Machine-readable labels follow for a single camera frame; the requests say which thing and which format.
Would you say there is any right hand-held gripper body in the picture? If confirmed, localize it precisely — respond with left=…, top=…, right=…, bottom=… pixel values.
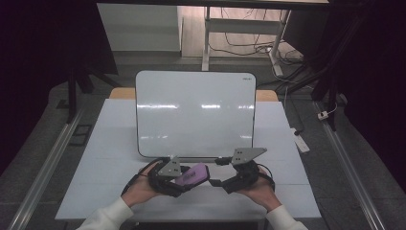
left=219, top=147, right=268, bottom=195

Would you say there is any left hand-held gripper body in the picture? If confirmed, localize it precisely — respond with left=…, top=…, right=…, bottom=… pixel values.
left=147, top=155, right=183, bottom=198

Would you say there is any purple whiteboard eraser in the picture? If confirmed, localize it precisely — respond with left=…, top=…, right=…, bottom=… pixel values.
left=174, top=162, right=211, bottom=187

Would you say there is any person's left hand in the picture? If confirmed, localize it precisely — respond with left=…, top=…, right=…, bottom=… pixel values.
left=121, top=161, right=167, bottom=208

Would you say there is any person's right hand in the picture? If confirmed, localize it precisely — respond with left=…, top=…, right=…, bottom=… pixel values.
left=237, top=168, right=283, bottom=213

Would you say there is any white whiteboard with dark rim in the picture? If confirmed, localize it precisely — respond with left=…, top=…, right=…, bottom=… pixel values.
left=135, top=70, right=258, bottom=159

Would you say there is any white power strip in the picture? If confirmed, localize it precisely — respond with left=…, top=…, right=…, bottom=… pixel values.
left=290, top=127, right=311, bottom=154

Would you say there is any white table cover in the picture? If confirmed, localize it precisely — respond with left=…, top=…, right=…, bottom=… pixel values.
left=55, top=98, right=322, bottom=221

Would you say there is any wooden table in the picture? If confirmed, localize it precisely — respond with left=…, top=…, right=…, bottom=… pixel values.
left=109, top=87, right=280, bottom=104

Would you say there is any black floor plate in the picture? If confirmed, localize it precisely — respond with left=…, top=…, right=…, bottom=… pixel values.
left=69, top=124, right=94, bottom=148

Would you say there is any black metal stand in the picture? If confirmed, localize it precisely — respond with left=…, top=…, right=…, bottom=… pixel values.
left=65, top=61, right=123, bottom=125
left=276, top=12, right=368, bottom=132

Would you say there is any white cabinet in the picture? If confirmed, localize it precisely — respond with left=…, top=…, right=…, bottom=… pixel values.
left=97, top=3, right=182, bottom=53

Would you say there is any dark curtain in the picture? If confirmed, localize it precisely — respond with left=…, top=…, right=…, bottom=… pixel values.
left=0, top=0, right=120, bottom=175
left=328, top=0, right=406, bottom=185

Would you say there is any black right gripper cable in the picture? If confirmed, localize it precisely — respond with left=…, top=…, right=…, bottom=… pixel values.
left=257, top=163, right=277, bottom=190

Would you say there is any aluminium rail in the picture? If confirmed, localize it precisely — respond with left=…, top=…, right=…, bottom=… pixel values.
left=314, top=101, right=386, bottom=230
left=8, top=104, right=86, bottom=230

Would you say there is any tangle of black floor cables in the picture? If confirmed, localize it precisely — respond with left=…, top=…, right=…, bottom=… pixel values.
left=209, top=41, right=307, bottom=94

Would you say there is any black hanging cable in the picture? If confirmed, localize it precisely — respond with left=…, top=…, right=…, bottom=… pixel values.
left=219, top=7, right=272, bottom=49

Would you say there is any grey metal desk frame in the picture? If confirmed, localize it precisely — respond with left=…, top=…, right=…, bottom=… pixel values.
left=201, top=6, right=292, bottom=78

